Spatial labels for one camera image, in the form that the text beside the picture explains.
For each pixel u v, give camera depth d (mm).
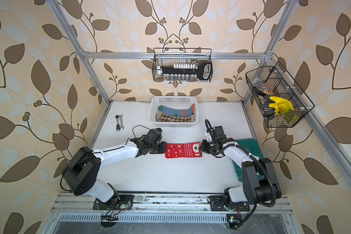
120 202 737
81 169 493
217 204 729
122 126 1052
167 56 912
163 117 1079
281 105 690
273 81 825
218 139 697
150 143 694
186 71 845
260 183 424
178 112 1116
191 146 912
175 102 1238
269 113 651
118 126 1050
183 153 889
